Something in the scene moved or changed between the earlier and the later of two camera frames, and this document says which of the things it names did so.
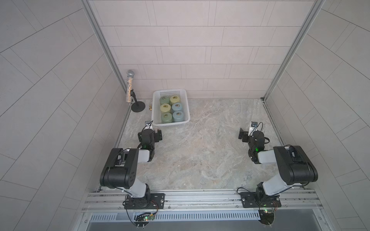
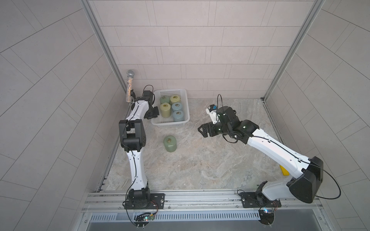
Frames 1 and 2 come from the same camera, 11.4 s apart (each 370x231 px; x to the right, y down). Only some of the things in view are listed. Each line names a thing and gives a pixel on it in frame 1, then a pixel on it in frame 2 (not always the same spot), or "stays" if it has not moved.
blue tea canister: x=177 y=107 stays
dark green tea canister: x=166 y=117 -> x=170 y=143
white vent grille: x=178 y=216 stays
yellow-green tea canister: x=165 y=107 stays
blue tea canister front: x=178 y=116 stays
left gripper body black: x=156 y=138 -> x=153 y=112
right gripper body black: x=246 y=138 -> x=216 y=128
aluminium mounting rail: x=113 y=201 stays
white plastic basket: x=157 y=94 stays
